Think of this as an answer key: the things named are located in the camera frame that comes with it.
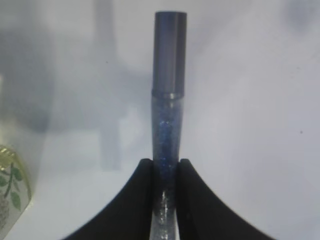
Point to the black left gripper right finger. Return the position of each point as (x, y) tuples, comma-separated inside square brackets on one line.
[(201, 215)]

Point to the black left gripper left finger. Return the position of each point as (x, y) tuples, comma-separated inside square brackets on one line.
[(128, 216)]

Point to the yellow tea plastic bottle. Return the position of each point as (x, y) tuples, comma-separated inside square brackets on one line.
[(15, 190)]

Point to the silver grey marker pen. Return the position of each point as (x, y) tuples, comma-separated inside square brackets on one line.
[(167, 102)]

